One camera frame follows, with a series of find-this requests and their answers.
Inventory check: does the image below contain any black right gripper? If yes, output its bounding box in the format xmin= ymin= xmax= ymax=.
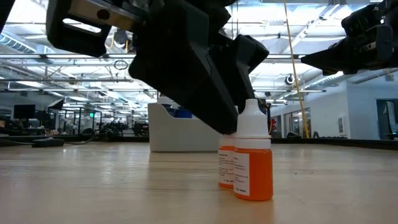
xmin=300 ymin=0 xmax=398 ymax=77

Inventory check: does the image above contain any large blue-capped coloring bottle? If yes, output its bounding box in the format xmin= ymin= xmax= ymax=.
xmin=172 ymin=107 xmax=193 ymax=119

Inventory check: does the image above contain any grey plastic bin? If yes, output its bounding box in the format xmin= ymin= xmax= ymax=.
xmin=147 ymin=102 xmax=222 ymax=153

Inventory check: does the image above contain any orange food coloring bottle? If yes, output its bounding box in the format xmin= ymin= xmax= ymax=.
xmin=233 ymin=98 xmax=274 ymax=202
xmin=217 ymin=105 xmax=239 ymax=189

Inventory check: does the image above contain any black tilted monitor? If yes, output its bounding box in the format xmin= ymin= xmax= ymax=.
xmin=46 ymin=98 xmax=65 ymax=111

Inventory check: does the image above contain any glass door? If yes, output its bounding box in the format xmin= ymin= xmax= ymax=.
xmin=376 ymin=98 xmax=398 ymax=141

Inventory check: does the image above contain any black computer monitor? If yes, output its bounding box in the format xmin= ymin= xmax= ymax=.
xmin=13 ymin=105 xmax=36 ymax=120

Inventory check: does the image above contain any flat black device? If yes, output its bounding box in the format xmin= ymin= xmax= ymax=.
xmin=32 ymin=138 xmax=65 ymax=149

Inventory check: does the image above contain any silver ceiling duct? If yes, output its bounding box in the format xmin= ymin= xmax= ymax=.
xmin=310 ymin=70 xmax=346 ymax=90

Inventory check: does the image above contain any yellow hanging rope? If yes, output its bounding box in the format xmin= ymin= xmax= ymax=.
xmin=282 ymin=0 xmax=310 ymax=139

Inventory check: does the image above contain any black coiled cable loop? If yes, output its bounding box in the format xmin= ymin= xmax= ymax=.
xmin=113 ymin=59 xmax=129 ymax=72

